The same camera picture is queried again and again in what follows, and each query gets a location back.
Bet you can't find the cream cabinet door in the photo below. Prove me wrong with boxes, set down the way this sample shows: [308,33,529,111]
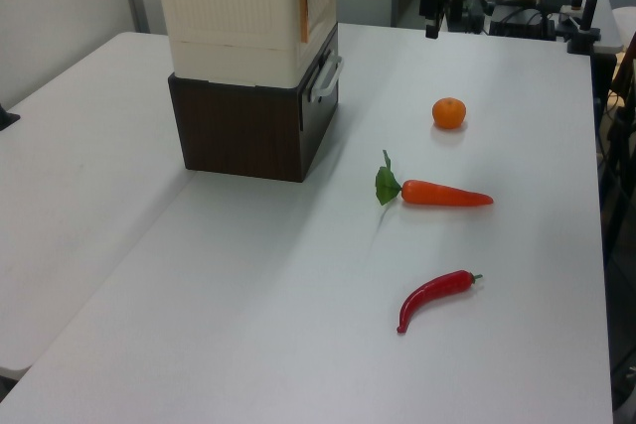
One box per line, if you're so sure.
[299,0,339,71]

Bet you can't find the cream plastic storage cabinet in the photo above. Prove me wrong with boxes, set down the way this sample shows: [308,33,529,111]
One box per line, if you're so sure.
[151,0,339,88]

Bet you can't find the orange tangerine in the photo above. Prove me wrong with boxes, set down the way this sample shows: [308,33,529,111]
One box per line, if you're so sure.
[431,96,468,131]

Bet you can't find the black electronics box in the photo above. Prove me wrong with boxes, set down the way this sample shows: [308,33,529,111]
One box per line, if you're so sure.
[488,5,557,41]

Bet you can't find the black table clamp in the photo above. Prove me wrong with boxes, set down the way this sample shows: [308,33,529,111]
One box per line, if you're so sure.
[565,26,602,56]

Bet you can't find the orange toy carrot with leaves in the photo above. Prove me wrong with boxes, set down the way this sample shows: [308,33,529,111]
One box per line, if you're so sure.
[374,149,495,209]

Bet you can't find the dark brown drawer unit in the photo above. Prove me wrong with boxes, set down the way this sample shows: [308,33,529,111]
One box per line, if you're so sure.
[167,22,344,184]

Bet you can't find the red toy chili pepper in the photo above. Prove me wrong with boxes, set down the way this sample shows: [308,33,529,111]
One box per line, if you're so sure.
[396,269,484,335]

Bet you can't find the white drawer handle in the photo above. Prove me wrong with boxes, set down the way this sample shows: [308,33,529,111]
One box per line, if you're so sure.
[309,54,345,100]

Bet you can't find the black mount foot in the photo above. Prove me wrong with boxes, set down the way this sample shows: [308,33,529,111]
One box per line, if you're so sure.
[0,102,22,133]

